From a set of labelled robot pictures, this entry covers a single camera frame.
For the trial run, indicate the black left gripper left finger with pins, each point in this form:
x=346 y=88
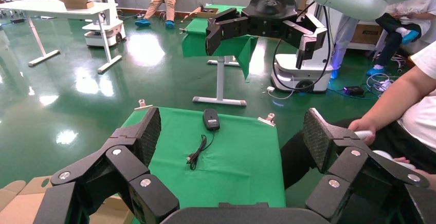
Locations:
x=136 y=168

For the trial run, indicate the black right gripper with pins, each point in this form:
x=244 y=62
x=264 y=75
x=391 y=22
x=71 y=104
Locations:
x=272 y=4

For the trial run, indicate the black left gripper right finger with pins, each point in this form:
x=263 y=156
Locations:
x=340 y=168

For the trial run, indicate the white handheld controller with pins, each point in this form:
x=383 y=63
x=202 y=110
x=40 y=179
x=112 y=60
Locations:
x=365 y=135
x=385 y=155

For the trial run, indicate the operator right forearm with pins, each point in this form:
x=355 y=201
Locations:
x=398 y=103

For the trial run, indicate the flat brown cardboard box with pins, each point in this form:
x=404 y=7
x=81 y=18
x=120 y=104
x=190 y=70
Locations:
x=206 y=13

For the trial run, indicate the small open cardboard mailer box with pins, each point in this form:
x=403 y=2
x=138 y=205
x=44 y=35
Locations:
x=17 y=208

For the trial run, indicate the operator right hand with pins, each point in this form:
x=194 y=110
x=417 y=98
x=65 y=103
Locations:
x=362 y=125

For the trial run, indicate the operator left hand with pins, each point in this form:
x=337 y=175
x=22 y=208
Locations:
x=431 y=178

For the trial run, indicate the white wheeled robot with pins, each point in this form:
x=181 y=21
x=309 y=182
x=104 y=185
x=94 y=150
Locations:
x=299 y=74
x=104 y=32

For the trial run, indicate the silver binder clip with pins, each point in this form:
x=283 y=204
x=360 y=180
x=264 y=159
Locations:
x=270 y=117
x=142 y=104

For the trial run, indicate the person in white trousers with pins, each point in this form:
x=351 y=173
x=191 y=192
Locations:
x=342 y=42

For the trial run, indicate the black power adapter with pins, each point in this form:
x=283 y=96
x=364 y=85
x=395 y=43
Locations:
x=353 y=90

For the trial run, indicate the white power strip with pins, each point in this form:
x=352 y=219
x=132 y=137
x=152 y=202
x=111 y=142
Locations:
x=383 y=85

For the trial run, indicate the seated operator body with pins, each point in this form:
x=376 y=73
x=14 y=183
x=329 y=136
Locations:
x=422 y=123

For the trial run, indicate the closed brown carton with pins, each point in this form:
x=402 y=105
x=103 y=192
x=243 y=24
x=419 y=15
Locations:
x=366 y=33

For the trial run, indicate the white shelf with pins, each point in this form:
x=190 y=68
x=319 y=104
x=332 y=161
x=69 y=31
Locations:
x=368 y=47

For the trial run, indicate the green tablecloth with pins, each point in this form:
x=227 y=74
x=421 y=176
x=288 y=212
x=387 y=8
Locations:
x=238 y=168

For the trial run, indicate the person in brown trousers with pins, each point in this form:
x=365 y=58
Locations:
x=163 y=1

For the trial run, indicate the seated person dark trousers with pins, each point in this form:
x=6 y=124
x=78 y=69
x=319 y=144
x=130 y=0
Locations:
x=395 y=32

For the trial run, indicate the white desk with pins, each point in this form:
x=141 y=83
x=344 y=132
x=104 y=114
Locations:
x=51 y=6

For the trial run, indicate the grey table frame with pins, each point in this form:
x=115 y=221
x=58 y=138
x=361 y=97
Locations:
x=219 y=79

